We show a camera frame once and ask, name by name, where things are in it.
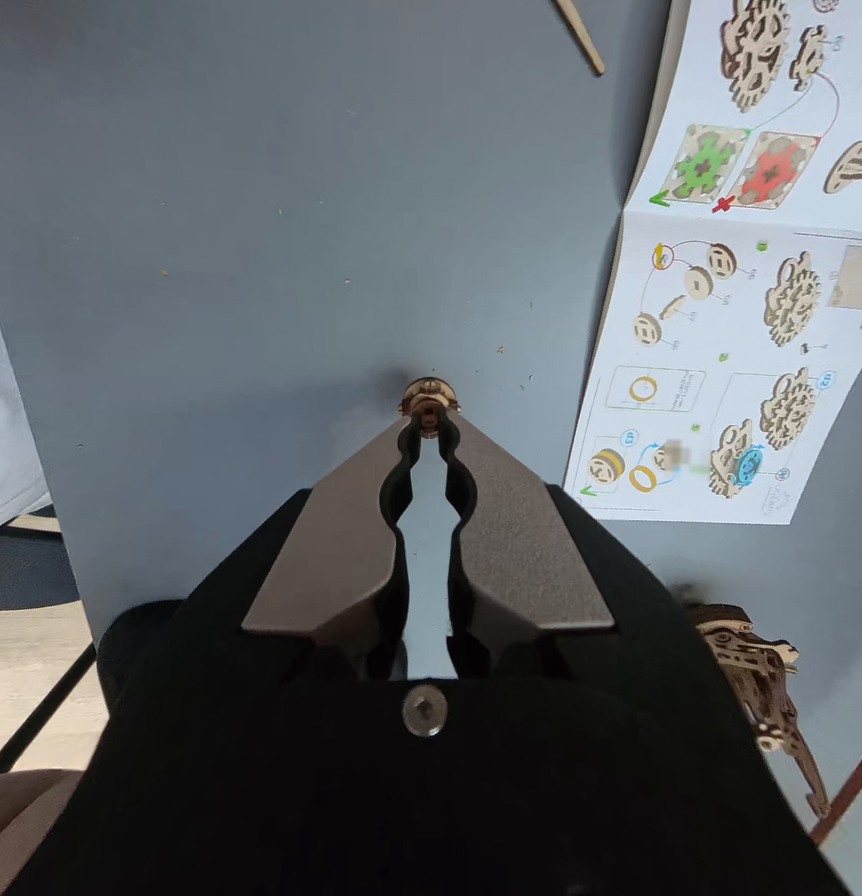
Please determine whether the open assembly instruction booklet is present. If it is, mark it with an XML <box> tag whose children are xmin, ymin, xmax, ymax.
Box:
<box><xmin>562</xmin><ymin>0</ymin><xmax>862</xmax><ymax>526</ymax></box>

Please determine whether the small wooden gear assembly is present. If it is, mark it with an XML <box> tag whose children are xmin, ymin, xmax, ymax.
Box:
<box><xmin>399</xmin><ymin>376</ymin><xmax>464</xmax><ymax>439</ymax></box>

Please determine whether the wooden mechanical model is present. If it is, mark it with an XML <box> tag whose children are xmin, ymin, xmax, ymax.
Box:
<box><xmin>683</xmin><ymin>601</ymin><xmax>835</xmax><ymax>821</ymax></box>

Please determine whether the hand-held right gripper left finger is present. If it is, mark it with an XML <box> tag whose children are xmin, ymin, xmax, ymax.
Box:
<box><xmin>241</xmin><ymin>416</ymin><xmax>412</xmax><ymax>676</ymax></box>

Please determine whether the black chair armrest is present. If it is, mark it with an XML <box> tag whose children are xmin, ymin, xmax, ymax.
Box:
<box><xmin>0</xmin><ymin>531</ymin><xmax>81</xmax><ymax>611</ymax></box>

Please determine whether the person's white shirt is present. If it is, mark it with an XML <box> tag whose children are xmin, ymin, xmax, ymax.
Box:
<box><xmin>0</xmin><ymin>276</ymin><xmax>53</xmax><ymax>536</ymax></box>

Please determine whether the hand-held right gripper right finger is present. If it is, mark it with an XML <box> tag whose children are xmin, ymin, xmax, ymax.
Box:
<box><xmin>438</xmin><ymin>412</ymin><xmax>615</xmax><ymax>676</ymax></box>

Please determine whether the thin wooden stick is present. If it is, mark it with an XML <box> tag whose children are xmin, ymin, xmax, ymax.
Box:
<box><xmin>553</xmin><ymin>0</ymin><xmax>606</xmax><ymax>77</ymax></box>

